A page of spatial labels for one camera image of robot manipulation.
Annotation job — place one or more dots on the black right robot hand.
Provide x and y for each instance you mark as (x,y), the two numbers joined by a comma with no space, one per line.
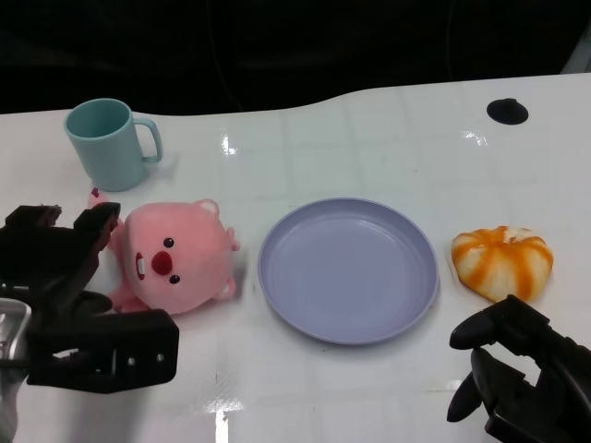
(554,383)

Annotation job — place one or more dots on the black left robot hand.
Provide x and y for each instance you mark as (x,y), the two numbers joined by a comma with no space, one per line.
(51,258)

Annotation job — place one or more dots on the pink plush beaver doll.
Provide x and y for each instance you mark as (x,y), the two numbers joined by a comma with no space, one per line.
(184,258)

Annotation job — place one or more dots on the purple round plate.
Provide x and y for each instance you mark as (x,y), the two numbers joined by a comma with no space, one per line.
(346,277)

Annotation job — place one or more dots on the teal plastic mug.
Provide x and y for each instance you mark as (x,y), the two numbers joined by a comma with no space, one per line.
(111,157)

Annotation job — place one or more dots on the orange striped bun toy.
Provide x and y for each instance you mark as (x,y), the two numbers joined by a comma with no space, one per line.
(498,267)

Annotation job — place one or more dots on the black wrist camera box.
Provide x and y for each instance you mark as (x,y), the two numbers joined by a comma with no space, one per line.
(138,350)

